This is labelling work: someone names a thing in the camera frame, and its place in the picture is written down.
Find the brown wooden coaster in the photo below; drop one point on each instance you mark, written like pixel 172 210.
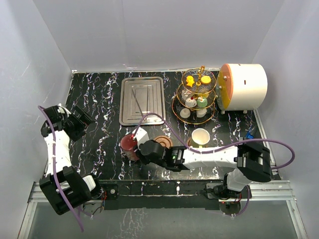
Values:
pixel 197 142
pixel 164 141

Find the blue clip object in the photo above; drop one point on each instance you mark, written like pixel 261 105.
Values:
pixel 250 134

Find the silver metal tray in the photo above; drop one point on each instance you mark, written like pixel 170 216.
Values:
pixel 140 96

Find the three-tier glass cake stand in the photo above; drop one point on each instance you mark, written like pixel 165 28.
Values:
pixel 197 89

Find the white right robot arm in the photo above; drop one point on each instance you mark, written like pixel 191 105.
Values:
pixel 249 160

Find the white sprinkle cherry cake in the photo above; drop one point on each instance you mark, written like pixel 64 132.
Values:
pixel 190 102

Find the white rectangular cream cake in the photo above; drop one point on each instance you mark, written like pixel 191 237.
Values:
pixel 185 94

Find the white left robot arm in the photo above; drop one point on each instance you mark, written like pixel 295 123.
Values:
pixel 61 184

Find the white cylindrical container orange lid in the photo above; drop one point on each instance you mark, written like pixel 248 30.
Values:
pixel 241 87

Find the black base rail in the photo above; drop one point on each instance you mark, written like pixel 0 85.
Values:
pixel 157 194

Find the pink patterned mug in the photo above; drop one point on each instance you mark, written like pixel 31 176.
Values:
pixel 128 146

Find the white cream puff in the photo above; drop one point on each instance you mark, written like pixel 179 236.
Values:
pixel 201 113

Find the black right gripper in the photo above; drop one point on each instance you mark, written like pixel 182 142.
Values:
pixel 140 154

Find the round orange biscuit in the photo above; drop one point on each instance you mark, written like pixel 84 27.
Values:
pixel 205 79

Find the orange fish-shaped cookie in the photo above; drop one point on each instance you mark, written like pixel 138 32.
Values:
pixel 190 81

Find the green ceramic cup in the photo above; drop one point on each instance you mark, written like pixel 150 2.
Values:
pixel 200 133

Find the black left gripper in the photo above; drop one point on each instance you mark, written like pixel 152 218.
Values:
pixel 85 119

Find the green dome cake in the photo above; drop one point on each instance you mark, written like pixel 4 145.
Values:
pixel 201 102

